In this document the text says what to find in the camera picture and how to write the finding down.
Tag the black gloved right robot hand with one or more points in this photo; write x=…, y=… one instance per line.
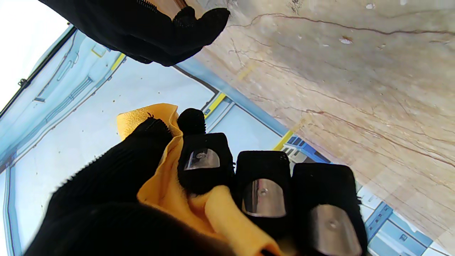
x=142, y=32

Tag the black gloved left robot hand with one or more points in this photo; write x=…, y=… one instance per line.
x=106, y=199

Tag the yellow cloth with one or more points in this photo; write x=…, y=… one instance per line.
x=167, y=185

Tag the warehouse print backdrop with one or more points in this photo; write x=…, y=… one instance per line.
x=89, y=106

